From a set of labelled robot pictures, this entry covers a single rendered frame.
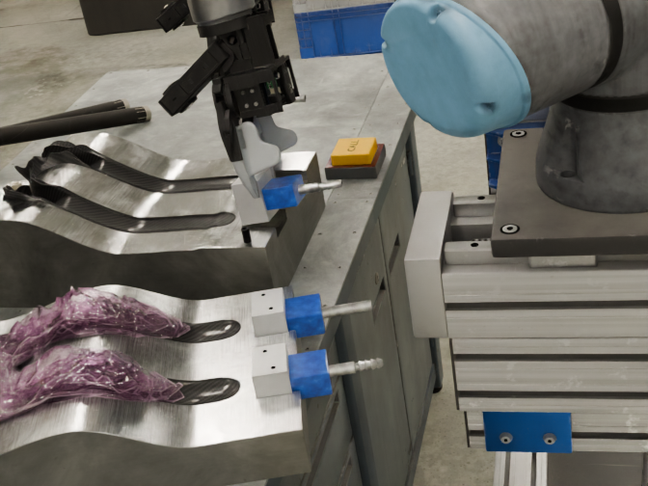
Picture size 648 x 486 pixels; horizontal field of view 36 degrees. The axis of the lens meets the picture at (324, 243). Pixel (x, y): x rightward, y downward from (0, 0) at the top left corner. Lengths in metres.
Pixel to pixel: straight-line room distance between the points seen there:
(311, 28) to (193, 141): 2.69
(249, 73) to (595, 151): 0.46
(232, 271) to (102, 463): 0.34
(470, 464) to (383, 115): 0.80
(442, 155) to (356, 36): 1.14
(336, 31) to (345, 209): 3.00
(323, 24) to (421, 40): 3.66
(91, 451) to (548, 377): 0.44
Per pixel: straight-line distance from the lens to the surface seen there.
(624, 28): 0.81
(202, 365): 1.08
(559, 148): 0.90
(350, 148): 1.54
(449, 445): 2.22
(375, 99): 1.80
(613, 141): 0.87
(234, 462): 0.99
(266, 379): 1.01
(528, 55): 0.74
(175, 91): 1.22
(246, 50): 1.19
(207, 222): 1.30
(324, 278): 1.29
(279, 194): 1.22
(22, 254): 1.35
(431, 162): 3.38
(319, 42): 4.44
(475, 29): 0.72
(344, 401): 1.53
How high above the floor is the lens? 1.47
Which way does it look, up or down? 29 degrees down
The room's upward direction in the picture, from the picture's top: 10 degrees counter-clockwise
